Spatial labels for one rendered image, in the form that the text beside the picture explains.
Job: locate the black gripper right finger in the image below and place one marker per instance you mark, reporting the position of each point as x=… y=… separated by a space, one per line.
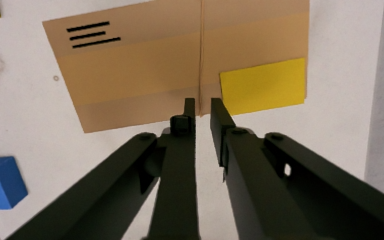
x=337 y=204

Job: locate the blue rectangular block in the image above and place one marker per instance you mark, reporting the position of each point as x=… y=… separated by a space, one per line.
x=12 y=187

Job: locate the brown cardboard carton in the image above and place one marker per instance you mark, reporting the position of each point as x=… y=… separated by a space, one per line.
x=135 y=64

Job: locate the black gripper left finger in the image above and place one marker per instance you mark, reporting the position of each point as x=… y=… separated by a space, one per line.
x=103 y=203

